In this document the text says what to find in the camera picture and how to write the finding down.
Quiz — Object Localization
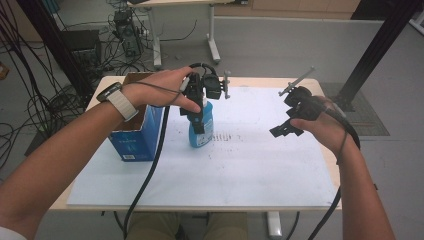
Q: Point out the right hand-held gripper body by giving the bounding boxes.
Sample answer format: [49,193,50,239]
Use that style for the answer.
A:
[278,65,334,123]

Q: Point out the thin grey cable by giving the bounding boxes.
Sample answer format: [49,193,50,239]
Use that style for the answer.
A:
[120,78,191,104]

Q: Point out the person's right hand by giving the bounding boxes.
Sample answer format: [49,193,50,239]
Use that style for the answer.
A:
[289,96,356,158]

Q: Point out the blue bottle with white cap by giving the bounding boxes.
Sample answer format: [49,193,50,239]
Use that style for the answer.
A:
[187,99,215,149]

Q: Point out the black metal stand post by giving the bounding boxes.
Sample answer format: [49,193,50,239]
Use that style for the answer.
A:
[332,0,424,112]
[15,0,95,103]

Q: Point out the bundle of black floor cables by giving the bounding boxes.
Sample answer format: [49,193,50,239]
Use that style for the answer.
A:
[0,0,101,168]

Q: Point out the white sleeve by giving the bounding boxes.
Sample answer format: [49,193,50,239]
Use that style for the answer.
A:
[0,226,28,240]

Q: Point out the thick black gripper cable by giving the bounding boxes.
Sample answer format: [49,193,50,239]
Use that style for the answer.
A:
[122,105,171,240]
[307,99,362,240]

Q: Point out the white table mat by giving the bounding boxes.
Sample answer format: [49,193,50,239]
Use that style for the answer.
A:
[66,85,338,208]

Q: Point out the desk with white legs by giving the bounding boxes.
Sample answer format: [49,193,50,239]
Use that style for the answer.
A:
[127,0,249,69]

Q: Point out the white table leg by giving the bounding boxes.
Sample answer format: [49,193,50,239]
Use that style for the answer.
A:
[265,211,283,238]

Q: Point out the wristwatch with white band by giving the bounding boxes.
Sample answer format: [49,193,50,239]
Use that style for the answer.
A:
[96,81,140,122]

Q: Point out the blue cardboard box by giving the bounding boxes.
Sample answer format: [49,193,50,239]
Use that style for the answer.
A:
[107,71,165,163]

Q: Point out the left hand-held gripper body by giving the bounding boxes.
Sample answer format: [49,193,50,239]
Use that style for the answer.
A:
[179,62,232,118]

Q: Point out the person's legs in khaki trousers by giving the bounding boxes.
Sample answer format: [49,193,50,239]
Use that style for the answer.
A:
[125,211,248,240]

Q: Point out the person's left hand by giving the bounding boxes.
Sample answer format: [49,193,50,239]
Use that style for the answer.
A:
[123,65,202,114]

